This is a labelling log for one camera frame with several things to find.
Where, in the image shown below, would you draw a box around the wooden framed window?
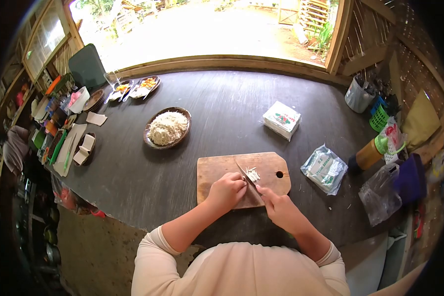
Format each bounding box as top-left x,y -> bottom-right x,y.
21,0 -> 75,83

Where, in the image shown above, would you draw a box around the white basket with red packet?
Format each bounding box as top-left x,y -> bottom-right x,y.
383,117 -> 408,164

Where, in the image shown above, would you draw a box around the dark green board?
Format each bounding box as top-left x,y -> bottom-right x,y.
68,43 -> 107,90

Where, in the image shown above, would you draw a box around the cluttered side counter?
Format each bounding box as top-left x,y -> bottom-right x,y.
29,74 -> 78,165

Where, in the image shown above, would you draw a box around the person's right thumb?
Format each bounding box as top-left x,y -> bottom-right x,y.
261,195 -> 278,218

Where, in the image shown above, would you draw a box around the green handled knife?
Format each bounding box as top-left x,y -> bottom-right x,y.
63,133 -> 77,171

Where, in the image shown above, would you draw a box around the white paper sheet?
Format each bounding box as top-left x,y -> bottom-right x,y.
85,111 -> 108,127

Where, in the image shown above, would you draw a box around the green plastic basket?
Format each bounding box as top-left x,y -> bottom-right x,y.
369,105 -> 391,133

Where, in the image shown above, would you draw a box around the wooden cutting board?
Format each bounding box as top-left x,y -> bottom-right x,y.
196,152 -> 292,210

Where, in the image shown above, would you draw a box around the person's right hand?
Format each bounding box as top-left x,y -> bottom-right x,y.
256,184 -> 312,236

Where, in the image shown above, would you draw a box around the brown oval dish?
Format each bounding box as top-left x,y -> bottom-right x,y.
143,107 -> 192,150

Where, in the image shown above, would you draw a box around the clear packet green print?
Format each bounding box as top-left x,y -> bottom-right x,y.
300,144 -> 349,196

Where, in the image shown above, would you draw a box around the person's body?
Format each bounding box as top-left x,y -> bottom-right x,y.
131,225 -> 351,296

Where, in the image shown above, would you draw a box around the kitchen knife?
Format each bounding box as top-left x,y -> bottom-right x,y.
236,162 -> 262,194

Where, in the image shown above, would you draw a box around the blue plastic basket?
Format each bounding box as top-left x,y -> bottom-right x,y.
370,95 -> 388,116

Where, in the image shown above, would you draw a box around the brown dish with white papers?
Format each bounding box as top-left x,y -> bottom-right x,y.
73,132 -> 97,167

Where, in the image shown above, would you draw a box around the stack of brown plates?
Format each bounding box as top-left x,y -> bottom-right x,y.
82,89 -> 106,113

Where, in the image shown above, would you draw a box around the yellow cushion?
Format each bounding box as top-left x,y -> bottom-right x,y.
401,89 -> 442,149

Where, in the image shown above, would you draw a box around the person's left fingers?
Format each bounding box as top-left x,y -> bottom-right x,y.
221,172 -> 246,186

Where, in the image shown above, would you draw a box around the heap of white shredded food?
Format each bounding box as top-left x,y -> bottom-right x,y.
148,111 -> 189,146

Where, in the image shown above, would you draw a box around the person's left thumb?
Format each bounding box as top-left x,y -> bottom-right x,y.
234,184 -> 248,203

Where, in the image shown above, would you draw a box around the white packet red green print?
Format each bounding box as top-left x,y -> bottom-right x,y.
259,101 -> 302,142

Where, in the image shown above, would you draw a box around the grey bucket with utensils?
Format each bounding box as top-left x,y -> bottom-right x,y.
344,75 -> 377,114

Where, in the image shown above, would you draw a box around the person's left hand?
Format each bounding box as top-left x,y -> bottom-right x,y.
206,172 -> 248,215

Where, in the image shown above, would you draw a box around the clear plastic bag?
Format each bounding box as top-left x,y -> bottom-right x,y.
358,163 -> 404,227

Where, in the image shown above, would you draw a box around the clear drinking glass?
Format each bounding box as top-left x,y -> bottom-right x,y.
103,70 -> 122,92

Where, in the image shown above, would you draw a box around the pile of white cut strips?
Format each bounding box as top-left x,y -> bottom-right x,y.
244,166 -> 261,183

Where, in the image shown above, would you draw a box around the brown dish with orange food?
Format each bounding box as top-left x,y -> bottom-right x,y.
129,75 -> 161,100
109,79 -> 135,103

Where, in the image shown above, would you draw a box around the amber bottle green cap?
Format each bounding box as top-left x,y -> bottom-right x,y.
348,134 -> 408,173

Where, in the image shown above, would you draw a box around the white container with pink item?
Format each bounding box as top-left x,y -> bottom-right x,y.
67,86 -> 91,114

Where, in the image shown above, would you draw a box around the person's right index finger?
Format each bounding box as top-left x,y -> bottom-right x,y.
256,184 -> 282,203

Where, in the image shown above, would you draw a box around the blue purple container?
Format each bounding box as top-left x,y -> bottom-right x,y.
393,153 -> 428,205

